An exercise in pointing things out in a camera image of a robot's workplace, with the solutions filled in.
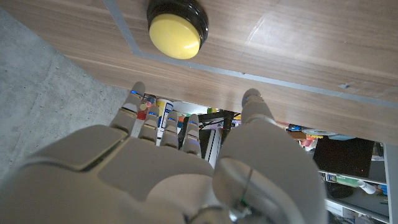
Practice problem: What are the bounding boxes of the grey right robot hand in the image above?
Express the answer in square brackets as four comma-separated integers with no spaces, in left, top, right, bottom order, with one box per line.
[0,81,330,224]

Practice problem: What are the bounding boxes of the yellow button with black base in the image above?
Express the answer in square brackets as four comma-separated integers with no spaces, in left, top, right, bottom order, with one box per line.
[146,0,209,60]

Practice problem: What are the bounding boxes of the white canister with blue label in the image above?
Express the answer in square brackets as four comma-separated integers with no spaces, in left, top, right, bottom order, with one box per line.
[155,98,174,147]

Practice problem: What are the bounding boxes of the clear glass with small items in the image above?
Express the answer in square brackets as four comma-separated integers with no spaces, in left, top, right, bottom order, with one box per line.
[142,95,156,108]

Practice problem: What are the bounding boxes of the grey tape outline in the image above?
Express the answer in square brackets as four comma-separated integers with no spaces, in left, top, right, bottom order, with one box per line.
[104,0,398,109]

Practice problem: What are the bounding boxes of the white roll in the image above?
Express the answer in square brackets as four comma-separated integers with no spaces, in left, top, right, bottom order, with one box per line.
[356,179,377,195]

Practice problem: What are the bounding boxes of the white shelf unit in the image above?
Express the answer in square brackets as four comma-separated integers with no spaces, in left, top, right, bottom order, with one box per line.
[317,142,398,224]

